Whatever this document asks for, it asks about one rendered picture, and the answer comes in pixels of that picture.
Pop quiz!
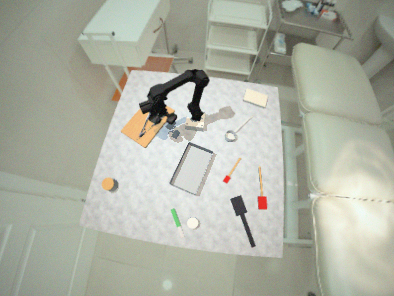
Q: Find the white jar with orange lid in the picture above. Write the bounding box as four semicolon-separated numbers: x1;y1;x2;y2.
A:
102;177;118;192

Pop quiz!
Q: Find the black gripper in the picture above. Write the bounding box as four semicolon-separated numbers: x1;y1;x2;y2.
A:
153;104;177;124

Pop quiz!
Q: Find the white short cylinder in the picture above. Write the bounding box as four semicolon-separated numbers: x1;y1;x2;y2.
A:
187;217;198;229

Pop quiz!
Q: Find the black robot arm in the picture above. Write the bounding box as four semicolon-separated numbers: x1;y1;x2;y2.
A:
139;69;210;124

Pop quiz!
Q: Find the grey roasting tin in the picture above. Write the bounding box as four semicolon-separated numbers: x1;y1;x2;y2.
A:
168;142;214;195

